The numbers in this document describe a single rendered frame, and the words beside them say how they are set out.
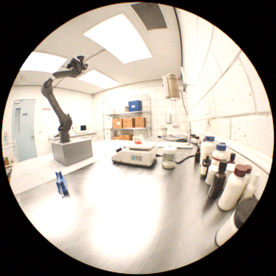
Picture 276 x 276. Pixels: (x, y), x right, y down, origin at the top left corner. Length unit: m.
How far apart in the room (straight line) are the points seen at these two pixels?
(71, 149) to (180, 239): 0.53
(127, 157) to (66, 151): 0.30
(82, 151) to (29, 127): 2.66
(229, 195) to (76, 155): 0.61
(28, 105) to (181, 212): 3.27
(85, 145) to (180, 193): 0.51
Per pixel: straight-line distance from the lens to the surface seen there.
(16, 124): 3.13
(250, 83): 0.42
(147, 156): 0.40
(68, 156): 0.53
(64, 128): 0.57
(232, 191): 0.23
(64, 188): 0.33
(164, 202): 0.25
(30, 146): 3.12
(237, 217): 0.17
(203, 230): 0.22
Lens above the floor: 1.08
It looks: 8 degrees down
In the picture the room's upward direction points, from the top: 2 degrees counter-clockwise
